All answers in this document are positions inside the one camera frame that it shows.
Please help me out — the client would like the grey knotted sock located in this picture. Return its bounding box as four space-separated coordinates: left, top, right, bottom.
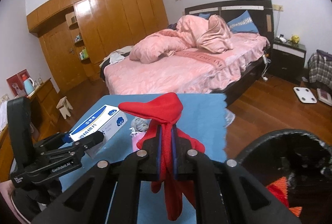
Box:
130 117 150 136

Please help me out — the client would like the red cloth rag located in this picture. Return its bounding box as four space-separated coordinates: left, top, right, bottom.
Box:
119 92 205 221

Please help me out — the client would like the black lined trash bin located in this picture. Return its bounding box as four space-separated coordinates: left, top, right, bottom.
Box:
235 129 331 223

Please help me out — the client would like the brown wooden dresser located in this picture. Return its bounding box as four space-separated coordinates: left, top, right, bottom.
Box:
0 78 68 183

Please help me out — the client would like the orange net bag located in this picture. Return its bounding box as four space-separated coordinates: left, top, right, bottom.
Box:
267 177 302 217

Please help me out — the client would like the small white wooden stool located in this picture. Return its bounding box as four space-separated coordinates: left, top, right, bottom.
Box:
56 96 73 119

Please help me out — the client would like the light blue electric kettle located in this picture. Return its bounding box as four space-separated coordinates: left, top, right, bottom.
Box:
22 74 35 95

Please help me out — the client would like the red picture box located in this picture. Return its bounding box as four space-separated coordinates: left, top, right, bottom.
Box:
6 73 28 97

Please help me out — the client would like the clothes pile on bed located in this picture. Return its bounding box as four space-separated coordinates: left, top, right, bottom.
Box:
99 46 133 67

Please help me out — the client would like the blue table cloth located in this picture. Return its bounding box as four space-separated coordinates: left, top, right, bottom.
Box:
58 93 229 224

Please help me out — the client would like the brown wooden wardrobe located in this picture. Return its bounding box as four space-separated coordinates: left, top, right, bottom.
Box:
26 0 168 92

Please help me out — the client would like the bed with pink sheet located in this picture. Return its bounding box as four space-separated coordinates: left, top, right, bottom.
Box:
101 33 270 105

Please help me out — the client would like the white bathroom scale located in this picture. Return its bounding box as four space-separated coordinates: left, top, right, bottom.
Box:
293 87 317 104

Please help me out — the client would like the black bedside table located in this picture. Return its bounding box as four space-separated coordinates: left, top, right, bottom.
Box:
268 38 307 85

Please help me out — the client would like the plaid cloth covered chair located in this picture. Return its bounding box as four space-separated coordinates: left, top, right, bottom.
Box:
308 49 332 90

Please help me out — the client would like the pink crumpled duvet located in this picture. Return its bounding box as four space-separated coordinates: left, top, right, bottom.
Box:
129 15 233 64

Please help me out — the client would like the telephone on nightstand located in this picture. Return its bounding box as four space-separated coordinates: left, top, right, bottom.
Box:
276 34 288 43

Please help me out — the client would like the yellow toy on nightstand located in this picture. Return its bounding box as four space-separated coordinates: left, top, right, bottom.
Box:
290 35 300 45

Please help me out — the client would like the blue pillow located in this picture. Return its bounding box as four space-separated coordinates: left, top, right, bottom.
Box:
227 10 259 33

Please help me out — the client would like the black wooden headboard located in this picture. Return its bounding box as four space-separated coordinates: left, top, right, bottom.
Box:
185 0 274 44

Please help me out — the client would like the white charger cable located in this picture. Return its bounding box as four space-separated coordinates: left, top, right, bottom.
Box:
260 54 271 82

